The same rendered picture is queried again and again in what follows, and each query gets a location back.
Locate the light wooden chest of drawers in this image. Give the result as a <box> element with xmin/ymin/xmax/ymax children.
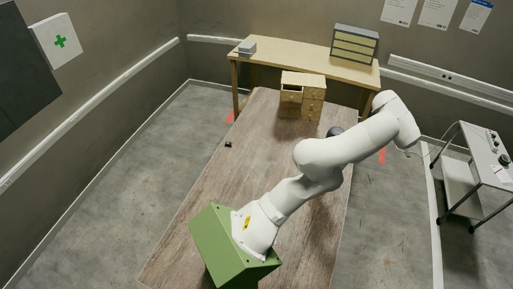
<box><xmin>281</xmin><ymin>71</ymin><xmax>326</xmax><ymax>119</ymax></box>

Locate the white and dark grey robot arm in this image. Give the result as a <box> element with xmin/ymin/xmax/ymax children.
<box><xmin>231</xmin><ymin>90</ymin><xmax>421</xmax><ymax>263</ymax></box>

